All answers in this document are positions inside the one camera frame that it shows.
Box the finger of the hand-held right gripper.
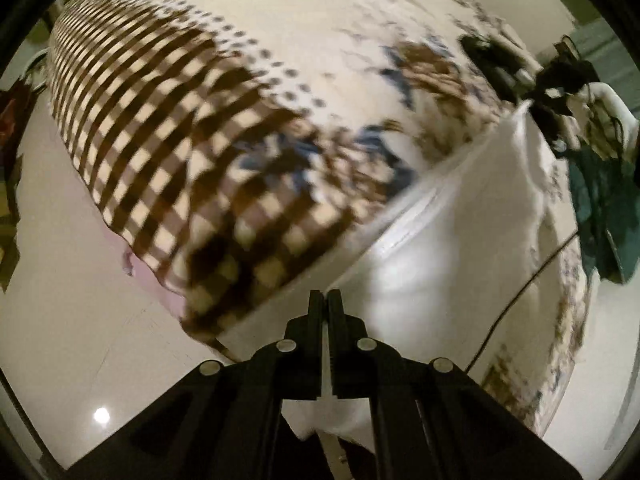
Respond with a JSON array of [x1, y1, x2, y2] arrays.
[[459, 34, 534, 105]]

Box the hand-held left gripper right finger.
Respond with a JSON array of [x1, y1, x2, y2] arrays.
[[326, 288, 584, 480]]

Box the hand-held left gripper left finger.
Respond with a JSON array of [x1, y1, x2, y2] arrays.
[[65, 289, 327, 480]]

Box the white cloth garment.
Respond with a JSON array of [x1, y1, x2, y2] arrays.
[[220, 101, 583, 453]]

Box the dark green cloth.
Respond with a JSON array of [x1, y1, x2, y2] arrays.
[[567, 143, 640, 286]]

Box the pink bed sheet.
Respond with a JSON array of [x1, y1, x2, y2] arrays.
[[102, 222, 188, 321]]

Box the checkered floral bed cover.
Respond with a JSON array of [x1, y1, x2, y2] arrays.
[[46, 0, 593, 436]]

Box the dark red object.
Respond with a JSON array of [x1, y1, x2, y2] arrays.
[[0, 76, 40, 293]]

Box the black cable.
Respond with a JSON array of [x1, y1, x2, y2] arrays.
[[463, 232, 582, 375]]

